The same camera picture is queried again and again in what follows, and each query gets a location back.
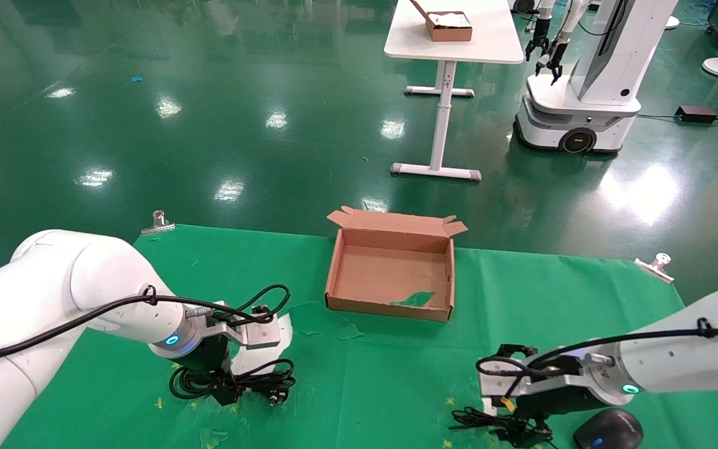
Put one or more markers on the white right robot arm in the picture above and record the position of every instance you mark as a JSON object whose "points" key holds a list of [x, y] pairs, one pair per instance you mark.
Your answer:
{"points": [[695, 368]]}

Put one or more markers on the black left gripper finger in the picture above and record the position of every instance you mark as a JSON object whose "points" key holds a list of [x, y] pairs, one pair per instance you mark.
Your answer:
{"points": [[219, 388], [235, 391]]}

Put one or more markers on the silver metal table clamp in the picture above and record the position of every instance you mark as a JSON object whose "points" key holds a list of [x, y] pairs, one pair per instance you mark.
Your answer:
{"points": [[158, 226], [655, 267]]}

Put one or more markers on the small filled cardboard box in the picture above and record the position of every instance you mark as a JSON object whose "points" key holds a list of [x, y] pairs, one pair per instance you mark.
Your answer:
{"points": [[449, 30]]}

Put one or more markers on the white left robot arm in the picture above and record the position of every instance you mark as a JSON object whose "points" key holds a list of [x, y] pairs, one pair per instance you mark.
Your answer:
{"points": [[53, 280]]}

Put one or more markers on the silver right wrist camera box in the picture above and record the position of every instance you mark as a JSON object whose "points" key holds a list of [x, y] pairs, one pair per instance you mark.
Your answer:
{"points": [[496, 386]]}

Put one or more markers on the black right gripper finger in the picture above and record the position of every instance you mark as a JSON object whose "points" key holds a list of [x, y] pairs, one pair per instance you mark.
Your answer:
{"points": [[540, 426], [515, 430]]}

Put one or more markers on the open brown cardboard box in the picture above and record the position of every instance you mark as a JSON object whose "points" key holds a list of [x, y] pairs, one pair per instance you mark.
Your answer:
{"points": [[390, 274]]}

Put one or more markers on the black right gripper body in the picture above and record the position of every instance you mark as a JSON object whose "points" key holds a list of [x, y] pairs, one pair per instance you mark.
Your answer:
{"points": [[552, 404]]}

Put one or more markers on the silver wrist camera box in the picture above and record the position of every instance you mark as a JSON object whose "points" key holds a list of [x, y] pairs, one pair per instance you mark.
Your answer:
{"points": [[496, 386], [259, 333]]}

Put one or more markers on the black computer mouse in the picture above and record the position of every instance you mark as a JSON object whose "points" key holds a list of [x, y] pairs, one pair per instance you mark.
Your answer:
{"points": [[608, 430]]}

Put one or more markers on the black power adapter brick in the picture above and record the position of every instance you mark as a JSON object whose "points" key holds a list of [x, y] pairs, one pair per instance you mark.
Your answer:
{"points": [[695, 114]]}

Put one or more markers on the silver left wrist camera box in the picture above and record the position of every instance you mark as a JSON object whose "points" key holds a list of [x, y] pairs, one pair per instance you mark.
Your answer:
{"points": [[259, 333]]}

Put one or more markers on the background robot black gripper arm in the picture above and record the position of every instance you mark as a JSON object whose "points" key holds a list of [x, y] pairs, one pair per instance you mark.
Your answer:
{"points": [[538, 37], [555, 59]]}

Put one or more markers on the green table cloth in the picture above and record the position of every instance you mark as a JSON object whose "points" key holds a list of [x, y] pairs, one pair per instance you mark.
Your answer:
{"points": [[396, 374]]}

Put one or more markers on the white wheeled background robot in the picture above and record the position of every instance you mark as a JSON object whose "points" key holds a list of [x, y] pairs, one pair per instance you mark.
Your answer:
{"points": [[602, 75]]}

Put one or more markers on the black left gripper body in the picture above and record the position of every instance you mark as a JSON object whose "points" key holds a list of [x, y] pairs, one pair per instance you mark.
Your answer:
{"points": [[206, 358]]}

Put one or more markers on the white standing desk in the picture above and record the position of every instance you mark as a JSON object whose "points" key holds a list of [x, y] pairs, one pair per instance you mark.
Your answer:
{"points": [[452, 47]]}

